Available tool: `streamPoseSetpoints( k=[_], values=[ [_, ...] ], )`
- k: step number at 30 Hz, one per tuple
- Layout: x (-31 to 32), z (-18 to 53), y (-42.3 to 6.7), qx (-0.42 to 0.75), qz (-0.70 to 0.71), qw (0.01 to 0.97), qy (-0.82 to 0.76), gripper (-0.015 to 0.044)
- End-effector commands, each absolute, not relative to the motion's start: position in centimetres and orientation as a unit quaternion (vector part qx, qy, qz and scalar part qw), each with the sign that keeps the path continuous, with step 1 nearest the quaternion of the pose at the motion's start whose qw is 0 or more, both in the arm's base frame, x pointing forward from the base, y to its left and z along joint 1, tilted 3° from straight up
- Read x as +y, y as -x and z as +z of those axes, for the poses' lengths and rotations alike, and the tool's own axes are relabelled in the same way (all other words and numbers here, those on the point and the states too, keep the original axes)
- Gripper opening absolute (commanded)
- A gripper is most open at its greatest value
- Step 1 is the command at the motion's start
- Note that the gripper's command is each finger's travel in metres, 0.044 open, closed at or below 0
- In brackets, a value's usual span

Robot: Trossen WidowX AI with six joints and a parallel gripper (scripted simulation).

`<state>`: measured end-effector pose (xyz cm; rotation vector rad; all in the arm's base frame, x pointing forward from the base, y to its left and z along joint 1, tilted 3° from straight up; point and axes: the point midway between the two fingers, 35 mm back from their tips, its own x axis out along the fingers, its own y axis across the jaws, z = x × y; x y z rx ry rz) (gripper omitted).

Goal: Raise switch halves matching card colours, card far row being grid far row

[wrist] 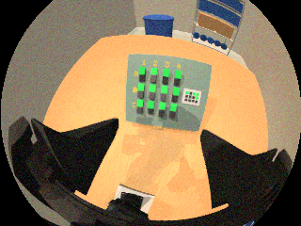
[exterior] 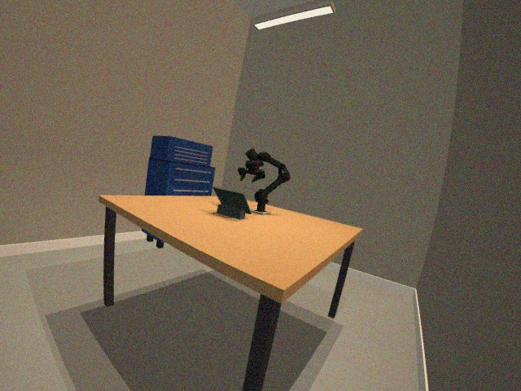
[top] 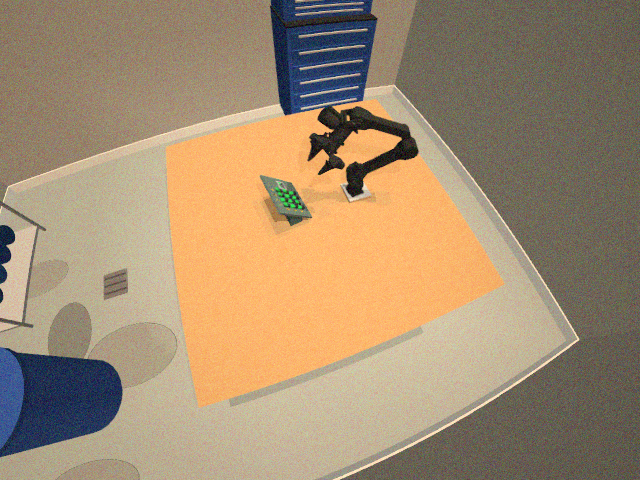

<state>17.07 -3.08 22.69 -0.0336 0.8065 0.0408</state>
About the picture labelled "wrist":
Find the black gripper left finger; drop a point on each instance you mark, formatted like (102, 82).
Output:
(80, 151)

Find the grey-green switch panel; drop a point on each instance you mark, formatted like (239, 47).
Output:
(167, 91)

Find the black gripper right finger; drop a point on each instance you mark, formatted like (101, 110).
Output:
(228, 167)

